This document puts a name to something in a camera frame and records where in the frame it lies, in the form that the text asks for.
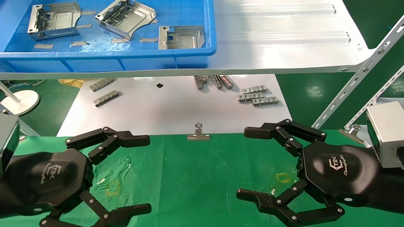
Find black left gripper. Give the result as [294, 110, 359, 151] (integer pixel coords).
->
[6, 127, 152, 227]

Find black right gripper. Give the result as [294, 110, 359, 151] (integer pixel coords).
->
[236, 119, 380, 227]

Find sheet metal bracket part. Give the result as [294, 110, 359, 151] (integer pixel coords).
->
[27, 2, 81, 40]
[158, 26, 205, 50]
[95, 0, 156, 40]

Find green table cloth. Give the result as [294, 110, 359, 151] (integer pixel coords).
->
[0, 129, 404, 227]

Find white board sheet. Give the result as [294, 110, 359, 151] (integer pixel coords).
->
[57, 74, 292, 137]

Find white perforated angle bar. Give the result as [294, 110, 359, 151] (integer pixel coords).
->
[343, 65, 404, 130]
[0, 107, 41, 137]
[312, 15, 404, 130]

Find yellow crumpled bag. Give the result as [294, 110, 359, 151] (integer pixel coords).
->
[58, 79, 85, 89]

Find white round lamp stand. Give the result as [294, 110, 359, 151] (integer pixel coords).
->
[0, 82, 40, 116]

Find blue plastic bin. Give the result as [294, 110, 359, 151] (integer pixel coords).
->
[0, 0, 217, 73]

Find white metal shelf panel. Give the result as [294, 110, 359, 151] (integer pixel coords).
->
[0, 0, 376, 80]

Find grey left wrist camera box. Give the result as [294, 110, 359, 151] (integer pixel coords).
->
[0, 113, 20, 177]

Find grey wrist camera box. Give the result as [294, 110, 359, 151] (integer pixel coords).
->
[0, 113, 20, 177]
[366, 101, 404, 169]

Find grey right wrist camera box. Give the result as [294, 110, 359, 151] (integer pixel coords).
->
[366, 101, 404, 169]

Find thin blue white cables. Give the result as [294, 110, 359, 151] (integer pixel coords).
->
[7, 79, 46, 89]

